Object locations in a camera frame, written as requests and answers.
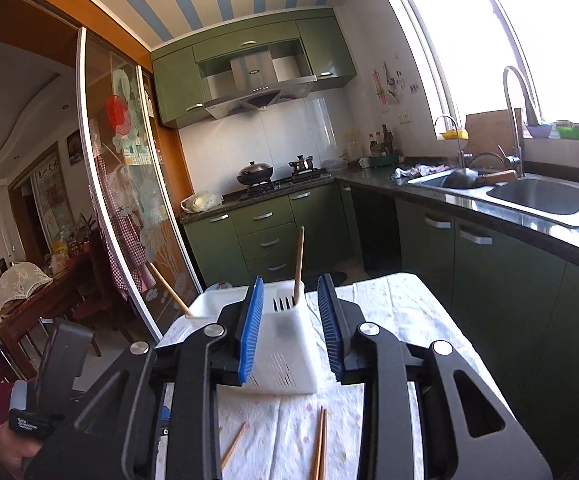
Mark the wall sticker with utensils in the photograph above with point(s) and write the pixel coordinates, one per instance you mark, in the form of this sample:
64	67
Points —
384	85

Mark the dark stone countertop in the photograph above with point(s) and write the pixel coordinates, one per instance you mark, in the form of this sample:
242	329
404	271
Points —
544	237

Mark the flower-patterned glass sliding door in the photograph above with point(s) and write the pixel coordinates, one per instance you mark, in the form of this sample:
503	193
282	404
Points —
119	160

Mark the green upper kitchen cabinets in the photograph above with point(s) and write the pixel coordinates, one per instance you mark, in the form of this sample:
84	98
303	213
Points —
174	85

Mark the steel range hood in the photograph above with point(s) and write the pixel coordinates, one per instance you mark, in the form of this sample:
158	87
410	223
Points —
254	72

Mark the kitchen window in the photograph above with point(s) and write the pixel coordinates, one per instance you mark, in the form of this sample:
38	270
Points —
519	35

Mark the dark wooden dining table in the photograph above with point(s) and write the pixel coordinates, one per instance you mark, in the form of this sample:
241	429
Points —
39	300

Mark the calligraphy wall hanging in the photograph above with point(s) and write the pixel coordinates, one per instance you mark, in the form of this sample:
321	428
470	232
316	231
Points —
51	200

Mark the black gas stove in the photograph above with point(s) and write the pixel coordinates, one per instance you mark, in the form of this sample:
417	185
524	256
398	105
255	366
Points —
284	185

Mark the crumpled dish rag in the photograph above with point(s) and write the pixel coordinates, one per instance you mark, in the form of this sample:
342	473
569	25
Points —
419	172

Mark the floral white tablecloth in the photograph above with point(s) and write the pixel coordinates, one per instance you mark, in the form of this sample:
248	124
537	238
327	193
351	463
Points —
399	310

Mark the row of sauce bottles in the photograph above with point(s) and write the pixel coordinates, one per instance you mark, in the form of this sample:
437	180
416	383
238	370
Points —
384	142

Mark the person's left hand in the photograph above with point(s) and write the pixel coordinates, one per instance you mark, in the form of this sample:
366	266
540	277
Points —
14	452

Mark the wooden cutting board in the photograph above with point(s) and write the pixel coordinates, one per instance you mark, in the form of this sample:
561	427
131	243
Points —
489	135

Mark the white wall switch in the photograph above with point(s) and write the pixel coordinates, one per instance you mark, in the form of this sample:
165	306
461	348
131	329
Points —
406	117

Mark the small steel faucet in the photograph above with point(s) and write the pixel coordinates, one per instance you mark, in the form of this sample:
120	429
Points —
459	140

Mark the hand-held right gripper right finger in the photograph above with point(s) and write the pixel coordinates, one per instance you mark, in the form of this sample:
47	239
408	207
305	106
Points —
329	325

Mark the green plastic basket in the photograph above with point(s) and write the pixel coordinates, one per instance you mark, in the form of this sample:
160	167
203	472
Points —
577	132

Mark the black wok with lid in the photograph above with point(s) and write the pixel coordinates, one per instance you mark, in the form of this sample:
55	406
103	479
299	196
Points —
254	174

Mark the dark framed wall picture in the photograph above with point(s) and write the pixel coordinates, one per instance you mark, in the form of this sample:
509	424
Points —
75	147

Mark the white plastic utensil holder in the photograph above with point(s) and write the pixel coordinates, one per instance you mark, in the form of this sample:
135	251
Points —
289	355

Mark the purple plastic bowl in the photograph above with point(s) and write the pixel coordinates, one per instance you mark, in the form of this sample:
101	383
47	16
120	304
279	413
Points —
539	131

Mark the white lace food cover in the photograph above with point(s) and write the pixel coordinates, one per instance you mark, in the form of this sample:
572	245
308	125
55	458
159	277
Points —
24	285

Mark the white mug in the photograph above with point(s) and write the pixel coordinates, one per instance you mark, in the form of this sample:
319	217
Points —
365	162

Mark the red checked apron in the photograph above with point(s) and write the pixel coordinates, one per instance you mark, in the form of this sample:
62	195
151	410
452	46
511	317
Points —
124	250

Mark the steel kitchen sink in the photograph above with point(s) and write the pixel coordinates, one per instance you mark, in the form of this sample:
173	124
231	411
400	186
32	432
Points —
539	200

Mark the dark wooden chair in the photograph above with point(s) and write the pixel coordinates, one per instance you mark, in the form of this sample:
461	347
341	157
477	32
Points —
94	305

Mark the white plastic bag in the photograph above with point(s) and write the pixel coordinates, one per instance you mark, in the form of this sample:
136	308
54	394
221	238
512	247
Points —
202	202

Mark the yellow bottle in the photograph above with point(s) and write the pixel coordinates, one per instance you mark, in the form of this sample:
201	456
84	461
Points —
59	250

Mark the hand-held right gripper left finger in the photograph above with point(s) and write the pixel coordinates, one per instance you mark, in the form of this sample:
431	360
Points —
249	330

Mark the small steel pot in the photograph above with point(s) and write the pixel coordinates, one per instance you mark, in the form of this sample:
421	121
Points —
302	165

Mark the tall steel faucet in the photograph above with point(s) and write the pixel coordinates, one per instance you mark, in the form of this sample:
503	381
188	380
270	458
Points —
514	110

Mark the black plastic fork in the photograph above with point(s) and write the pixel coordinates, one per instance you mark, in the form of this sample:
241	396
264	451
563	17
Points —
284	304

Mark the yellow soap holder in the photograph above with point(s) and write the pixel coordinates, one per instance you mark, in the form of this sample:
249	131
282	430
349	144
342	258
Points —
454	135

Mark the clear plastic container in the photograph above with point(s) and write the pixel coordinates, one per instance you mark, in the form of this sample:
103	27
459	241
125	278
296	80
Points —
337	164

